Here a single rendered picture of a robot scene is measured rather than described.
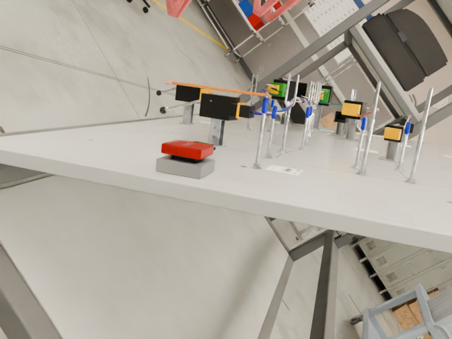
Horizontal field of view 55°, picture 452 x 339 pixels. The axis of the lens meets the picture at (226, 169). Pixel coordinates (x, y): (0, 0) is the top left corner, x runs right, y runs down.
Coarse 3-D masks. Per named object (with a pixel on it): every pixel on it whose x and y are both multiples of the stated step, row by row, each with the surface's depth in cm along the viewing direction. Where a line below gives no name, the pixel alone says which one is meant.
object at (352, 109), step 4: (344, 104) 115; (348, 104) 115; (352, 104) 114; (356, 104) 114; (344, 108) 116; (348, 108) 115; (352, 108) 115; (356, 108) 114; (360, 108) 115; (344, 112) 116; (348, 112) 115; (352, 112) 115; (356, 112) 114
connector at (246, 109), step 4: (232, 104) 73; (236, 104) 72; (232, 108) 73; (236, 108) 73; (240, 108) 72; (244, 108) 72; (248, 108) 72; (252, 108) 73; (232, 112) 73; (236, 112) 73; (240, 112) 72; (244, 112) 72; (248, 112) 72; (252, 112) 73; (240, 116) 73; (244, 116) 72; (248, 116) 72; (252, 116) 74
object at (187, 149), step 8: (168, 144) 50; (176, 144) 51; (184, 144) 52; (192, 144) 52; (200, 144) 53; (168, 152) 50; (176, 152) 50; (184, 152) 50; (192, 152) 50; (200, 152) 49; (208, 152) 52; (184, 160) 51; (192, 160) 51; (200, 160) 53
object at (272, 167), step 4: (268, 168) 62; (272, 168) 62; (276, 168) 63; (280, 168) 63; (284, 168) 63; (288, 168) 64; (292, 168) 64; (280, 172) 60; (284, 172) 60; (288, 172) 61; (292, 172) 61; (296, 172) 61; (300, 172) 62
